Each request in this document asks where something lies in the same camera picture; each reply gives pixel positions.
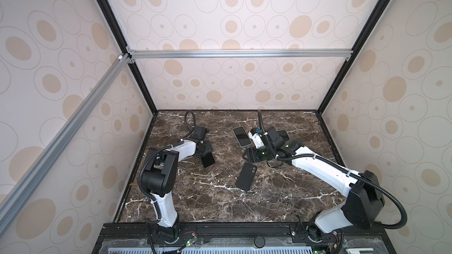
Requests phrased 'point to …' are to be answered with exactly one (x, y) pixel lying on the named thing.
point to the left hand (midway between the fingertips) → (211, 145)
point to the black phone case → (246, 176)
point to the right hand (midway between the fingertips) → (247, 154)
